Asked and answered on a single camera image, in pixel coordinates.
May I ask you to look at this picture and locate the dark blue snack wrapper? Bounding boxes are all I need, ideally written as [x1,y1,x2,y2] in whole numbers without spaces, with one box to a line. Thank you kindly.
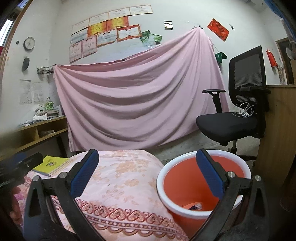
[182,202,202,211]

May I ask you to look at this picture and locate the orange trash bucket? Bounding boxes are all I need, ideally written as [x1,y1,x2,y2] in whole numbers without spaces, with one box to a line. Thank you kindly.
[157,150,251,240]

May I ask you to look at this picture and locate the person's left hand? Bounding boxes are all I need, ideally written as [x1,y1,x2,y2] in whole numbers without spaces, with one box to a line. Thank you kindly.
[10,187,23,225]

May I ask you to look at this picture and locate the yellow children's book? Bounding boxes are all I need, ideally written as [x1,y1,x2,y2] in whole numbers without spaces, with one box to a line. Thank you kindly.
[33,156,70,176]

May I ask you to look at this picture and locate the pink floral tablecloth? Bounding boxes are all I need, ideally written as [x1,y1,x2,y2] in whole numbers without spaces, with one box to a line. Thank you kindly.
[14,150,189,241]

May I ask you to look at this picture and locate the wooden shelf unit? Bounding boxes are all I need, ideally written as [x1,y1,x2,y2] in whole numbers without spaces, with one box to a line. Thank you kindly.
[1,116,68,160]

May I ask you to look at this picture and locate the papers pile on shelf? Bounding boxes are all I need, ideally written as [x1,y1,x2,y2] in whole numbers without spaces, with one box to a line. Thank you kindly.
[19,106,64,127]

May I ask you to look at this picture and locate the wooden cabinet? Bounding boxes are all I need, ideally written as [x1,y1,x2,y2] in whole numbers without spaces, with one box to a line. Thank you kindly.
[254,85,295,186]

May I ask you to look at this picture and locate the black office chair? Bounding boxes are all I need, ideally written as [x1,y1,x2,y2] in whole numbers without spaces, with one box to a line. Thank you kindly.
[196,46,271,154]

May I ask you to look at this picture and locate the green candy jar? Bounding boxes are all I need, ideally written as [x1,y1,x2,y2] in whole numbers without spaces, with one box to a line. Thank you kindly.
[44,97,54,110]

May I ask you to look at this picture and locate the pink hanging sheet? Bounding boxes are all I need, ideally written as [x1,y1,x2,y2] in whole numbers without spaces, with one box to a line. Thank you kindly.
[53,27,225,152]

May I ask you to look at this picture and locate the white cable on chair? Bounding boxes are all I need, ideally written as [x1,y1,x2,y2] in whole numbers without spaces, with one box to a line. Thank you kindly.
[233,102,255,118]

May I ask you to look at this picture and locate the green wall hook item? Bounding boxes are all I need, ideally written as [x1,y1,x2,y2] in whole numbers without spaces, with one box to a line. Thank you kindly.
[215,52,228,64]

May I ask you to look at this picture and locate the certificates on wall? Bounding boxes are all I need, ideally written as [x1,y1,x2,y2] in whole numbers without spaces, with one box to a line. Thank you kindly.
[69,4,153,63]

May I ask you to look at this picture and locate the round wall clock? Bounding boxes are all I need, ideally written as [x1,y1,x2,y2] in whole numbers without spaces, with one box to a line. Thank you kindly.
[23,37,35,51]

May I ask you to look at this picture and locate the red paper wall decoration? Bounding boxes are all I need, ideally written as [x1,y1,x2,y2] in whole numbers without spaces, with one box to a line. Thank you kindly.
[207,19,229,42]

